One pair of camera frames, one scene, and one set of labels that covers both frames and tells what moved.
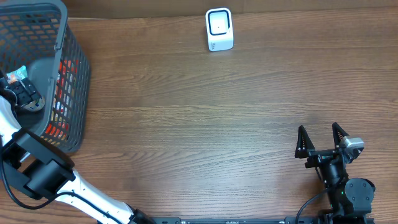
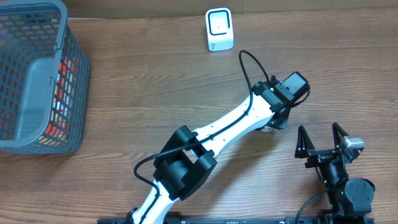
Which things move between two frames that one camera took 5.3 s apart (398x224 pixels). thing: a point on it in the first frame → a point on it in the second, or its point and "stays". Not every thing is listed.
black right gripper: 321,154 stays
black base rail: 288,220 stays
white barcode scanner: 219,28 stays
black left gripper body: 23,94 → 280,123
